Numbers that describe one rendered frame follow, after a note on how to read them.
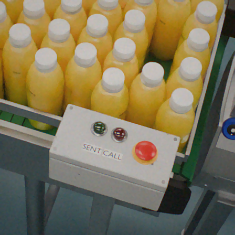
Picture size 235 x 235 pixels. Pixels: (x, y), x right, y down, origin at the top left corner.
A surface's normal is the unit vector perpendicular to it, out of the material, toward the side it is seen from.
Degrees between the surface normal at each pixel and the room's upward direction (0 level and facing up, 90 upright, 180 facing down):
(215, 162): 71
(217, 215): 90
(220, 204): 90
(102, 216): 90
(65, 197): 0
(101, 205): 90
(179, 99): 0
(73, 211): 0
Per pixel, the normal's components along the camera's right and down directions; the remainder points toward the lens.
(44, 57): 0.11, -0.52
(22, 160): -0.28, 0.80
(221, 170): -0.22, 0.58
